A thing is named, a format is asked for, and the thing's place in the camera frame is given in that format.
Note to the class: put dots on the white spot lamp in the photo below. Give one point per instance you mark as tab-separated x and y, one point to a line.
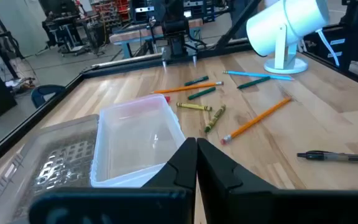
278	28

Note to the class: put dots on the wooden workbench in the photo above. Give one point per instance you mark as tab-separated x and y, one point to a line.
126	35

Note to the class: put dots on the light blue pencil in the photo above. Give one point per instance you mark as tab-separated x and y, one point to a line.
256	75

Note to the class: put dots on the blue chair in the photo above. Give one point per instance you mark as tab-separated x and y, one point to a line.
47	91

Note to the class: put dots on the black equipment case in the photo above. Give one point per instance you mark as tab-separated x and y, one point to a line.
353	31

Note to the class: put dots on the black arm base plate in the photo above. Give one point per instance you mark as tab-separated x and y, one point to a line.
179	57

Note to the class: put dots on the grey transparent box lid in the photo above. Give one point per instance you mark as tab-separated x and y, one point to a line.
42	161

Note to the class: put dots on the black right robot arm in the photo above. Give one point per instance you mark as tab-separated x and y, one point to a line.
174	28

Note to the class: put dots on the black pen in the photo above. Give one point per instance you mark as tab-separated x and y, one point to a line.
337	156

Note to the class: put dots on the black equipment cart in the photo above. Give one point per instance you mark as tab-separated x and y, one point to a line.
57	25

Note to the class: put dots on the shelf with red bins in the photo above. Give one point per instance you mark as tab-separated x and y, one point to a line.
121	6

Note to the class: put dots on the clear plastic supply box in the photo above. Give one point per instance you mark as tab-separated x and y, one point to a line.
135	146

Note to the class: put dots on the orange pencil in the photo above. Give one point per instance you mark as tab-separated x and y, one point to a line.
188	87
256	119

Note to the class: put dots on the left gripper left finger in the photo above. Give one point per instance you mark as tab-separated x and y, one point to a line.
166	205

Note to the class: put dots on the yellow crayon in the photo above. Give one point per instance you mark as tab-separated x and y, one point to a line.
194	106

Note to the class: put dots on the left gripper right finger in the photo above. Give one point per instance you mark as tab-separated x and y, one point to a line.
259	208

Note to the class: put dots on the dark teal marker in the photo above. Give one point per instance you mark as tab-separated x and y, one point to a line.
201	93

